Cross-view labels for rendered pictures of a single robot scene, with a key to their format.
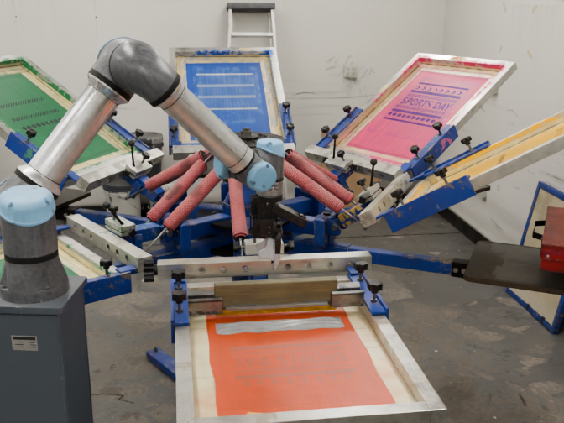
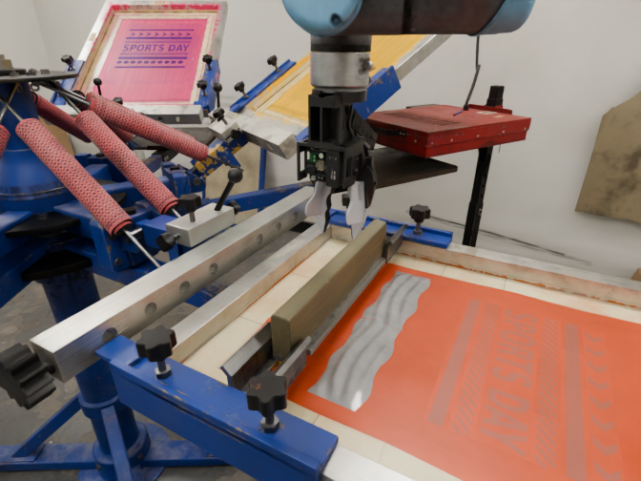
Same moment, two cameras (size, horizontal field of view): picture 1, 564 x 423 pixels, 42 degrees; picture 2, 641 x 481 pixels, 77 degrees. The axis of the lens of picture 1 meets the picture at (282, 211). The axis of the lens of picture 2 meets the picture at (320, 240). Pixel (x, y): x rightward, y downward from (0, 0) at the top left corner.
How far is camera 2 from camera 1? 1.77 m
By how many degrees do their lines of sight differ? 50
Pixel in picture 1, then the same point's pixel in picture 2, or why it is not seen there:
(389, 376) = (597, 306)
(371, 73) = not seen: outside the picture
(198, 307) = not seen: hidden behind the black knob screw
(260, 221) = (352, 147)
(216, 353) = (444, 454)
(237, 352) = (452, 419)
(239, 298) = (317, 318)
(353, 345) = (489, 294)
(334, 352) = (506, 318)
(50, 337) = not seen: outside the picture
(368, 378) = (600, 324)
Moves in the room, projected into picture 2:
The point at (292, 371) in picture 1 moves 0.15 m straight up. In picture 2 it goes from (561, 385) to (594, 291)
